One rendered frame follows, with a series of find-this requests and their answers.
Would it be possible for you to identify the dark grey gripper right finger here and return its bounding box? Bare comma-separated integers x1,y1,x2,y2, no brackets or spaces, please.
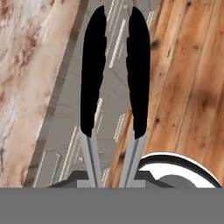
131,170,176,189

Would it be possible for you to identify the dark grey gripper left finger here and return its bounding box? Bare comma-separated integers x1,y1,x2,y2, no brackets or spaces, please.
47,170,96,189

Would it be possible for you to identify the white plate with black rim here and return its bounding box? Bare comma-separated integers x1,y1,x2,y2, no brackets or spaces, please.
136,150,223,189

